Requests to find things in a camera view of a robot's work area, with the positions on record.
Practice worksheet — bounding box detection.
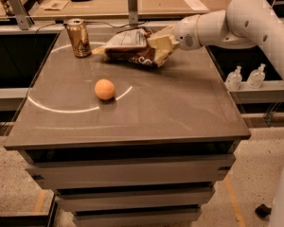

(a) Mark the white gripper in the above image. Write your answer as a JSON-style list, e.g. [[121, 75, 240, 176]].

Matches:
[[148, 15, 202, 67]]

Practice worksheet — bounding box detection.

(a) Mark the brown chip bag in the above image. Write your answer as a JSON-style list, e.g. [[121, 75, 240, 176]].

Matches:
[[92, 27, 159, 68]]

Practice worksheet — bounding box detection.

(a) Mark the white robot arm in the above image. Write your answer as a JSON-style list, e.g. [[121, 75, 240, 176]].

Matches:
[[175, 0, 284, 227]]

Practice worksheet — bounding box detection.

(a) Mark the orange soda can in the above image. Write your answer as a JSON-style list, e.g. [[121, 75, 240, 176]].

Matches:
[[66, 18, 91, 58]]

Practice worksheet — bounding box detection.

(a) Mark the white paper sheet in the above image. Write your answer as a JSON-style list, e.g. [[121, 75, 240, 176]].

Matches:
[[184, 0, 209, 11]]

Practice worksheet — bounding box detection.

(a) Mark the clear sanitizer bottle left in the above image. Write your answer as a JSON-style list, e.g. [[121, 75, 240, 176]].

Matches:
[[225, 66, 242, 91]]

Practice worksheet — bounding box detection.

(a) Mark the clear sanitizer bottle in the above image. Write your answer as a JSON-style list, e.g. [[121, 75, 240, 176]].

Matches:
[[247, 63, 265, 89], [225, 66, 242, 91]]

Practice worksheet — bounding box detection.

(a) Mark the orange fruit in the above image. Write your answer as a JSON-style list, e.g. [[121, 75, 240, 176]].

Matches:
[[94, 79, 115, 100]]

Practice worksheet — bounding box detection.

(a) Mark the clear sanitizer bottle right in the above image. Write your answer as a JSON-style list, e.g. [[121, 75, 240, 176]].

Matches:
[[247, 63, 265, 89]]

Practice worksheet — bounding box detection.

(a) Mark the paper note left desk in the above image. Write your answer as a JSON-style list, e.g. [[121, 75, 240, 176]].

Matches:
[[42, 0, 68, 10]]

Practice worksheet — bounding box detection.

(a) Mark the grey drawer cabinet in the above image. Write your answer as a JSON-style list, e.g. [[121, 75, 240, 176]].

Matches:
[[5, 32, 250, 227]]

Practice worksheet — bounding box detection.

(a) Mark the black chair base leg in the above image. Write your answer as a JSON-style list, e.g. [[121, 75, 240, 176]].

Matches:
[[255, 204, 272, 218]]

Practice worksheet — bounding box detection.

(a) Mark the metal bracket centre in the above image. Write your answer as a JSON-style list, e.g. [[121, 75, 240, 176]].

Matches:
[[128, 0, 138, 26]]

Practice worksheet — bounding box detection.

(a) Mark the metal bracket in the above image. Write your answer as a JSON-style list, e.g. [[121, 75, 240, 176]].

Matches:
[[128, 0, 138, 26], [8, 0, 33, 30]]

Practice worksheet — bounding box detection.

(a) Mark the metal bracket left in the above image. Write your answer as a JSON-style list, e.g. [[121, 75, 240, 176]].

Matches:
[[8, 0, 33, 30]]

